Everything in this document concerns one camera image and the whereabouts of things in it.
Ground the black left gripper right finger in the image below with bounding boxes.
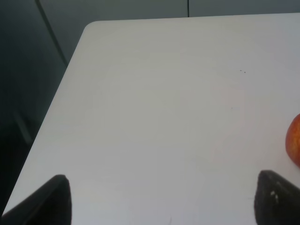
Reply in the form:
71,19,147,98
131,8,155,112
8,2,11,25
254,170,300,225

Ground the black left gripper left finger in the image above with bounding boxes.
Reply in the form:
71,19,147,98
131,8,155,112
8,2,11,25
1,174,72,225

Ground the red apple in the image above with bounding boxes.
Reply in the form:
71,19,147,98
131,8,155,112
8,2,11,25
285,114,300,167

